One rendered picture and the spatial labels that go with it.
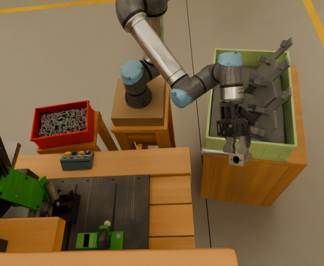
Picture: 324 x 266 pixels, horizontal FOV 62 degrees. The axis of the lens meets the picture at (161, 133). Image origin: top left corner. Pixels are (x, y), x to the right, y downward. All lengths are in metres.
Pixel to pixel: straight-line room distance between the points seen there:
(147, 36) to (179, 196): 0.71
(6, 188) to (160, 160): 0.66
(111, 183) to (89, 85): 1.79
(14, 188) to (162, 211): 0.61
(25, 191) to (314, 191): 1.98
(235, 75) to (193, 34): 2.41
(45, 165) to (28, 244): 0.88
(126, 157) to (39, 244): 0.81
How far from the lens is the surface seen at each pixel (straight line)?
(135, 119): 1.45
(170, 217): 1.26
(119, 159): 1.37
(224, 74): 0.91
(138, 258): 0.17
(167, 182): 1.31
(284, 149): 1.39
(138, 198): 1.28
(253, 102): 1.47
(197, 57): 3.02
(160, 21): 1.19
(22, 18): 4.26
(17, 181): 1.15
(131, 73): 1.33
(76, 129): 1.57
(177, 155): 1.34
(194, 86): 0.94
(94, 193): 1.34
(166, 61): 0.95
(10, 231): 0.69
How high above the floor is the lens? 2.10
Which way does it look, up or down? 59 degrees down
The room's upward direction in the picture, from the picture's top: 11 degrees counter-clockwise
